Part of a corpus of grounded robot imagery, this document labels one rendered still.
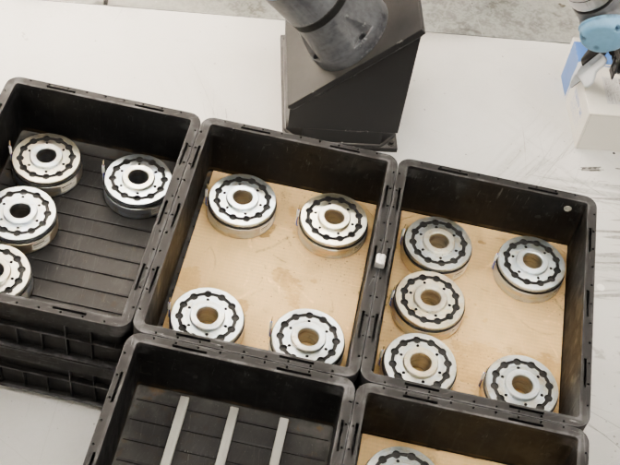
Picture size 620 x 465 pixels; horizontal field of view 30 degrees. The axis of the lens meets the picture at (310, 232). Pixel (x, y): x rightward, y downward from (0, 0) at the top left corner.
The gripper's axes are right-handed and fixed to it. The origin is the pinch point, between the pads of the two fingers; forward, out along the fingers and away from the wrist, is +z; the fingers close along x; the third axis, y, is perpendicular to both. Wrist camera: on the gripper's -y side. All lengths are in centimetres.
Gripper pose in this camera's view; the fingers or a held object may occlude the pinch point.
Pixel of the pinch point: (608, 87)
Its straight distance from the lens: 220.8
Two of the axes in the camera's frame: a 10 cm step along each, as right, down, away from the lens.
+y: 0.0, 7.8, -6.2
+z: -1.1, 6.2, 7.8
